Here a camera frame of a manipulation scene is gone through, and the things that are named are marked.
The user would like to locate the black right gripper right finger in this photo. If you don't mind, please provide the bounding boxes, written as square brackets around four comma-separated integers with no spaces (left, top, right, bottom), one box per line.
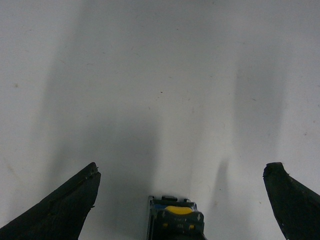
[263,162,320,240]

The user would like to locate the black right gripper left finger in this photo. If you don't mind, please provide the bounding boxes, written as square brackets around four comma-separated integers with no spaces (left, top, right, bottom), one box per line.
[0,162,101,240]

